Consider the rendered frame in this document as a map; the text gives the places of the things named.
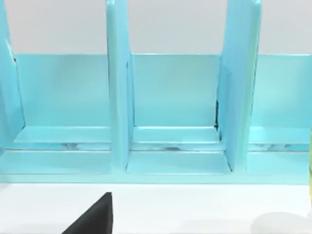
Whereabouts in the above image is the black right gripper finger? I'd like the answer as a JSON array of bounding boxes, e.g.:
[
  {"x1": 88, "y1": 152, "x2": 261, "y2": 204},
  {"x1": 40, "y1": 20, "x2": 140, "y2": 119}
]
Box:
[{"x1": 60, "y1": 192, "x2": 114, "y2": 234}]

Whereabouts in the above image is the yellow green book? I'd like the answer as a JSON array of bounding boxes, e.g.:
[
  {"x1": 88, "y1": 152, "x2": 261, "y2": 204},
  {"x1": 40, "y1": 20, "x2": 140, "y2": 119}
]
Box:
[{"x1": 307, "y1": 126, "x2": 312, "y2": 217}]

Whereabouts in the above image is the light blue rack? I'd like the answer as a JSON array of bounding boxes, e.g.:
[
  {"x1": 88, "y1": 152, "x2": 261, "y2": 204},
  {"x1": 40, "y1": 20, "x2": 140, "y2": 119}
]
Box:
[{"x1": 0, "y1": 0, "x2": 312, "y2": 185}]

